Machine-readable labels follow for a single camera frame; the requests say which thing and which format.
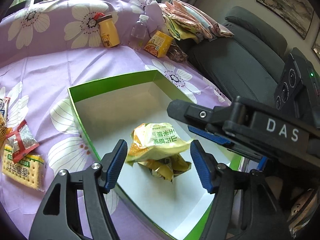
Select yellow crumpled snack wrapper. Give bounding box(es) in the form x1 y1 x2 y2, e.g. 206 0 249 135
138 154 191 182

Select soda cracker pack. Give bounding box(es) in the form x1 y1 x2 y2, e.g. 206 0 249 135
2 144 46 191

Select red white seed packet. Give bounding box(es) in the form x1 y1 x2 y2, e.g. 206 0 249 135
6 120 39 163

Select orange snack bag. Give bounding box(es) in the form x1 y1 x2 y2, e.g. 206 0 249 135
0 114 12 148

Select clear water bottle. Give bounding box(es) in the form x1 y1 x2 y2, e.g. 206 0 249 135
128 15 149 51

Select brown wrapped snack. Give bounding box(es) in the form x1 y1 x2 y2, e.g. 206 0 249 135
167 44 188 63

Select yellow drink carton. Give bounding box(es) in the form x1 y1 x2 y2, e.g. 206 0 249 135
144 30 173 58

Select yellow bear bottle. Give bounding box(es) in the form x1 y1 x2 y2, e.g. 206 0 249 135
93 12 120 48

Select framed landscape painting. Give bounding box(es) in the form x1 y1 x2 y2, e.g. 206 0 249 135
256 0 314 39

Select green white cardboard box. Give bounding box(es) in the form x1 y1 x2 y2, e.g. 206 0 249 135
68 69 243 240

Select green yellow corn snack bag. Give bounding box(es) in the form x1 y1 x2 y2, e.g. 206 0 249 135
125 122 192 165

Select dark grey sofa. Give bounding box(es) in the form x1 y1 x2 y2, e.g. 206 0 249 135
187 6 287 107

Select blue white snack packet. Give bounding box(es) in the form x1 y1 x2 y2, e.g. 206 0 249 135
0 97 10 121

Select folded pink yellow blankets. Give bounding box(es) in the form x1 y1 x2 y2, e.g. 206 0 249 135
159 0 234 43

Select purple floral sheet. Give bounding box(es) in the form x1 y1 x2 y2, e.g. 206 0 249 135
0 0 232 240

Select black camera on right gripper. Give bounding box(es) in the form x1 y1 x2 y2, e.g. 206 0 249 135
274 47 319 129

